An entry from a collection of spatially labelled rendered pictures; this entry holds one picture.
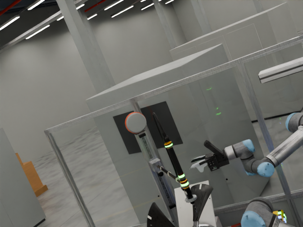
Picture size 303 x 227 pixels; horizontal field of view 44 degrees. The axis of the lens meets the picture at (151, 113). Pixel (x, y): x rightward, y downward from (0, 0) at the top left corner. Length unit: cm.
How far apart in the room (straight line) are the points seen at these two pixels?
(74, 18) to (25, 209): 402
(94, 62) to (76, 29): 78
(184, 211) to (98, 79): 589
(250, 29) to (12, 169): 544
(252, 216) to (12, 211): 636
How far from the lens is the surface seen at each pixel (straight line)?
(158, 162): 274
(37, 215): 804
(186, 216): 267
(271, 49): 264
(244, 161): 213
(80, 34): 829
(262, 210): 181
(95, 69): 825
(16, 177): 782
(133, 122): 277
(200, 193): 239
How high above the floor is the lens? 234
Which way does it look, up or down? 9 degrees down
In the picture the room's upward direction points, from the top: 23 degrees counter-clockwise
